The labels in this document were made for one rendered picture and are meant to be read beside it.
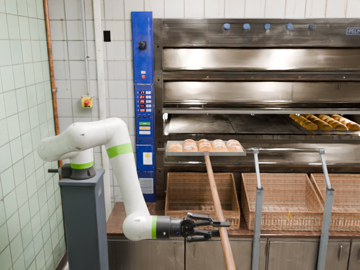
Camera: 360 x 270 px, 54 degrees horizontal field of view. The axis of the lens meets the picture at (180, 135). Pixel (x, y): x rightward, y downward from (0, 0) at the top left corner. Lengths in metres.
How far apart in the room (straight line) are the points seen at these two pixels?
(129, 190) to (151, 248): 1.22
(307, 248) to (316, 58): 1.44
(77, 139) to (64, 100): 1.55
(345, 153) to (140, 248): 1.85
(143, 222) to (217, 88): 1.68
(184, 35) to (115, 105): 0.79
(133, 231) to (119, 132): 0.44
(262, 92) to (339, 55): 0.65
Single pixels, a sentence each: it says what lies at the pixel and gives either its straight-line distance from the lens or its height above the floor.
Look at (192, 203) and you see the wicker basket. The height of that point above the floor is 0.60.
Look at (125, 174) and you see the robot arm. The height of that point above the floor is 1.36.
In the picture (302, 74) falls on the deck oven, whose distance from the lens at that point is 3.00.
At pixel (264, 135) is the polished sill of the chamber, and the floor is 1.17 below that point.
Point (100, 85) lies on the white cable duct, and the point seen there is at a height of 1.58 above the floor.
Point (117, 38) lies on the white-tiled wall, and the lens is 2.90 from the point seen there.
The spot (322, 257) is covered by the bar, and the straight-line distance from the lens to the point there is 2.87.
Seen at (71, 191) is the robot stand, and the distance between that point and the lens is 2.02.
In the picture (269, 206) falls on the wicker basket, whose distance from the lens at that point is 3.12.
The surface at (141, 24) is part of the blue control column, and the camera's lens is 2.84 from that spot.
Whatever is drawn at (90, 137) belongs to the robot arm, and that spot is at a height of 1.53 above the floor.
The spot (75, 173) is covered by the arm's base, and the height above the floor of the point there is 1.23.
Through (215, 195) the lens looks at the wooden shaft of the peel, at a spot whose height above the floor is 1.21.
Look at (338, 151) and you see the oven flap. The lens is 3.25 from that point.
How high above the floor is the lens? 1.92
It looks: 15 degrees down
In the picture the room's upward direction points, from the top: straight up
